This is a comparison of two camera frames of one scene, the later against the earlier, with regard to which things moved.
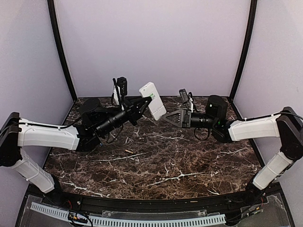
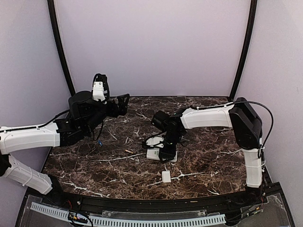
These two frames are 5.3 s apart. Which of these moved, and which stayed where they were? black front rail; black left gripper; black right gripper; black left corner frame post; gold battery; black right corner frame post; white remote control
Moved: black right gripper; black left gripper; white remote control
Stayed: black left corner frame post; black front rail; black right corner frame post; gold battery
